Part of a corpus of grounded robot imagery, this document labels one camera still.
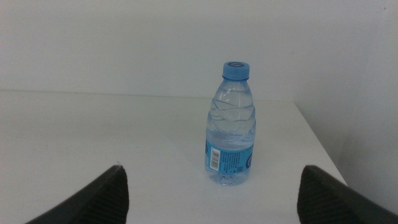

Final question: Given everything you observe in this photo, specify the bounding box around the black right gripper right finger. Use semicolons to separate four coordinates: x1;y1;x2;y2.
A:
296;164;398;224

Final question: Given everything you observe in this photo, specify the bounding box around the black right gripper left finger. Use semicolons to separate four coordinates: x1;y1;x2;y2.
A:
26;164;130;224

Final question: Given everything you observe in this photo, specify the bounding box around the water bottle with blue cap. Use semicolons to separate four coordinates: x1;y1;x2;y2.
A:
203;60;257;187

